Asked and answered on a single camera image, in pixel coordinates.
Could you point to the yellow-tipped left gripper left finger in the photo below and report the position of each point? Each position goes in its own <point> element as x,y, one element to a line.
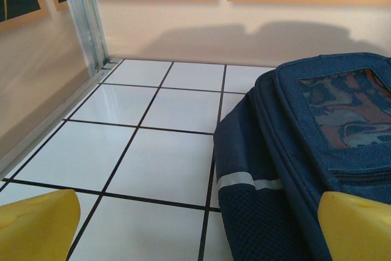
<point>36,230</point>

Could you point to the aluminium corner post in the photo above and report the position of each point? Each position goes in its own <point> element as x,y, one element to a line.
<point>85,13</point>

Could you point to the navy blue student backpack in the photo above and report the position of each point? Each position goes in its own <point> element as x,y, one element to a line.
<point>275,151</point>

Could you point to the aluminium side rail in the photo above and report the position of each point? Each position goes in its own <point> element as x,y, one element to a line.
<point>46,126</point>

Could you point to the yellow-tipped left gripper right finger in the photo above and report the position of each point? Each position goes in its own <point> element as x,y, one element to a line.
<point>357,230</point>

